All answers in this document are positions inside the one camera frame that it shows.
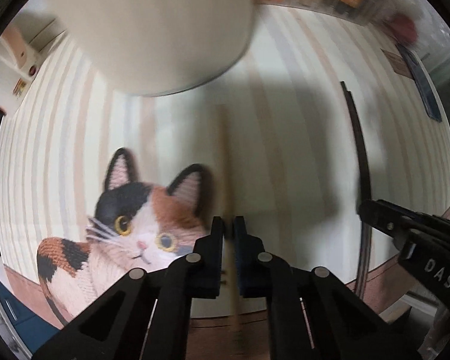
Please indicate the small brown card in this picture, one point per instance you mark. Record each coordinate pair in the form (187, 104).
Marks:
(397, 63)

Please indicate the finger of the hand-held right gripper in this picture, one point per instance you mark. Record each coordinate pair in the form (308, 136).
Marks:
(386, 221)

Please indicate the clear plastic bag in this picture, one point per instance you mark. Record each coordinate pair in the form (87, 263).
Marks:
(438, 11)

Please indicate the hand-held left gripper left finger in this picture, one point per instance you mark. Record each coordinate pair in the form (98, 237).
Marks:
(215, 255)

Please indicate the red packet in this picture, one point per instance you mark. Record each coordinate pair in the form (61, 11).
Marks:
(404, 27)

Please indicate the cream cylindrical utensil holder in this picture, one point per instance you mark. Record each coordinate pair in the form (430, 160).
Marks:
(153, 26)

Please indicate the striped cat print tablecloth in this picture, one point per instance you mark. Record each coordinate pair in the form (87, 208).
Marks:
(285, 138)

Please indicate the blue smartphone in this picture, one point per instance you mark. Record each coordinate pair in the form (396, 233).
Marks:
(422, 82)

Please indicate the pink and white electric kettle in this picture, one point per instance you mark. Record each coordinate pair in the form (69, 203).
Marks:
(30, 52)

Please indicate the dark wooden chopstick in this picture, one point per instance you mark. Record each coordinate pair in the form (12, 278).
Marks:
(350, 112)
(365, 180)

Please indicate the blue kitchen cabinet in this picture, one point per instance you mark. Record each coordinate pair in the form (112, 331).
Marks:
(7, 303)

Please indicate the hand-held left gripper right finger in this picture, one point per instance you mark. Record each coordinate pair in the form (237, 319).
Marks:
(242, 240)

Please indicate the pale bamboo chopstick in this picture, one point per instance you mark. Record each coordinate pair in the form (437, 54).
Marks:
(225, 165)

